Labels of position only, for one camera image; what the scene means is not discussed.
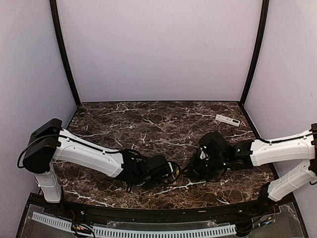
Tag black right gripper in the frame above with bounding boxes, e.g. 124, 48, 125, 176
180, 152, 227, 182

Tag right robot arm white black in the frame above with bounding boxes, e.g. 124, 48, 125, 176
189, 123, 317, 215

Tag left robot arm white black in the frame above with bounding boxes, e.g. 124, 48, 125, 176
17, 119, 180, 216

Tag white remote control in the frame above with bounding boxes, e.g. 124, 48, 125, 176
215, 114, 240, 127

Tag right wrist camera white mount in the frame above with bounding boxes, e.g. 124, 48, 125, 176
196, 148, 207, 160

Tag white slotted cable duct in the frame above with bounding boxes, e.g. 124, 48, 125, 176
32, 212, 237, 238

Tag right black frame post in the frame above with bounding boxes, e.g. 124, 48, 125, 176
239, 0, 269, 108

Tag black frame post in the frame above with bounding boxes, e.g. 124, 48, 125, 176
49, 0, 81, 107
239, 0, 269, 108

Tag left black frame post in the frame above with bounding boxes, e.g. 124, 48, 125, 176
49, 0, 81, 107

